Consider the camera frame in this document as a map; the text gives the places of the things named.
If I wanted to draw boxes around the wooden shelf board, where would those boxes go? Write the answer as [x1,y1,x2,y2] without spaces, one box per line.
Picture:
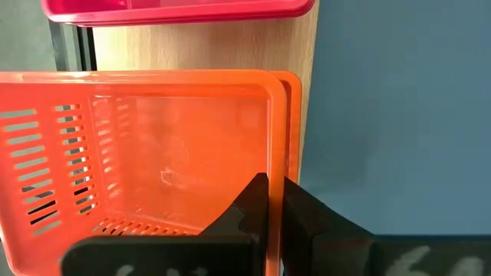
[91,17,321,185]

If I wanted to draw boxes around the red plastic slotted basket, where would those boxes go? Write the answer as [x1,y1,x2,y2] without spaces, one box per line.
[76,17,304,28]
[39,0,317,24]

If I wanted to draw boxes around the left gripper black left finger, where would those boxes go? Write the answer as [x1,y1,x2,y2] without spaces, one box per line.
[60,172,269,276]

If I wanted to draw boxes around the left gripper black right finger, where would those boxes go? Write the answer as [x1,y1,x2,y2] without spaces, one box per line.
[282,176,491,276]

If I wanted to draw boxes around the blue-grey table mat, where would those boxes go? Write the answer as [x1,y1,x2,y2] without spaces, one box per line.
[298,0,491,237]

